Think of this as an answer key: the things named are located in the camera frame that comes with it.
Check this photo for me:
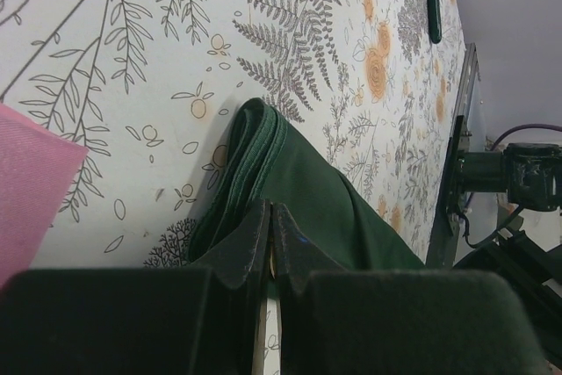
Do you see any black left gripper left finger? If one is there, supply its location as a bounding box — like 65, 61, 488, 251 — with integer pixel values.
1, 200, 270, 374

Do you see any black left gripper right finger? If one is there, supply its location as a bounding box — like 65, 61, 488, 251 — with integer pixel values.
271, 205, 548, 374

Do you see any dark green cloth napkin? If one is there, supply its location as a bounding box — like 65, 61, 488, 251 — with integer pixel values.
186, 98, 424, 270

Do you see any gold spoon teal handle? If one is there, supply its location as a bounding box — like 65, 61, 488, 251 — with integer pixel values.
427, 0, 443, 45

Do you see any pink cloth placemat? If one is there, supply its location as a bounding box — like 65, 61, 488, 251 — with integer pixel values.
1, 105, 88, 284

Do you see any floral patterned tablecloth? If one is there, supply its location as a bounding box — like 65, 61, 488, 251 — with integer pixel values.
1, 0, 465, 373

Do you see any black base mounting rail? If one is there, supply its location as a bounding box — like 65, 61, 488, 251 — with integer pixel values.
426, 115, 471, 270

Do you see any silver aluminium frame rail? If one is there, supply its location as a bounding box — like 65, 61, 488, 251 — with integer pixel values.
454, 43, 479, 130

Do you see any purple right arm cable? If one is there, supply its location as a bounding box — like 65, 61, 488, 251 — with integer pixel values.
489, 122, 562, 152

